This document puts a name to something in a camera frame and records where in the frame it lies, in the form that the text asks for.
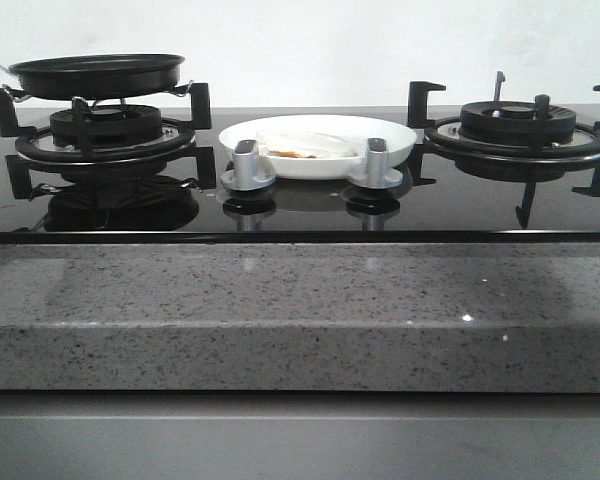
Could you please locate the white ceramic plate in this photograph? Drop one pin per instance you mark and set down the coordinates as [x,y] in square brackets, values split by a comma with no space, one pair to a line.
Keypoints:
[355,129]

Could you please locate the fried egg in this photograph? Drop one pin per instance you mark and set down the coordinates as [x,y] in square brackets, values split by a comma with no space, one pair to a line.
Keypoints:
[302,144]

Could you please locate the black frying pan mint handle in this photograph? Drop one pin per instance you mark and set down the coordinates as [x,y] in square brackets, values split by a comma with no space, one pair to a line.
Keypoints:
[100,77]

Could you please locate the silver left stove knob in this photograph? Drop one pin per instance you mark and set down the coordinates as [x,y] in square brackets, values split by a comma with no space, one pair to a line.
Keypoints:
[251,171]

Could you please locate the silver stove knob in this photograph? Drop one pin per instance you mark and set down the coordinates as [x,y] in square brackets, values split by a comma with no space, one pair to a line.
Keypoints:
[251,171]
[375,173]

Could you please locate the silver right stove knob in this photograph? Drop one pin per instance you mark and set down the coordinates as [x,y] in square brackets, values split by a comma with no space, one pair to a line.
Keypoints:
[375,173]

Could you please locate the black glass cooktop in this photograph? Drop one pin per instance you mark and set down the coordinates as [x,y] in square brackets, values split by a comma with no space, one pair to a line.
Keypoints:
[443,199]

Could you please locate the black left gas burner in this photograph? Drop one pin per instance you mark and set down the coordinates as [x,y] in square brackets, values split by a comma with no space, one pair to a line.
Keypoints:
[108,126]

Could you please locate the black gas burner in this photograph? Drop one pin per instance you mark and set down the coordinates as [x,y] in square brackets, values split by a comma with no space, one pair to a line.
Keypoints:
[108,126]
[514,123]

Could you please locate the black right gas burner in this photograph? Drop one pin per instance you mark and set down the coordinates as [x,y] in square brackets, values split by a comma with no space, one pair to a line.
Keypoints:
[514,123]

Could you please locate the black pan support right burner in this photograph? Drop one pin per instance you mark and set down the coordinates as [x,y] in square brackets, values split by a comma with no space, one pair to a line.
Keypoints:
[443,134]

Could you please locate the black pan support burner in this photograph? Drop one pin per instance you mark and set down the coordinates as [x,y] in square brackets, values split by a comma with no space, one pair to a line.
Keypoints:
[443,134]
[36,144]

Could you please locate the black pan support left burner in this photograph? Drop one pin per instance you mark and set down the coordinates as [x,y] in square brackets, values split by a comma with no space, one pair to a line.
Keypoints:
[36,144]

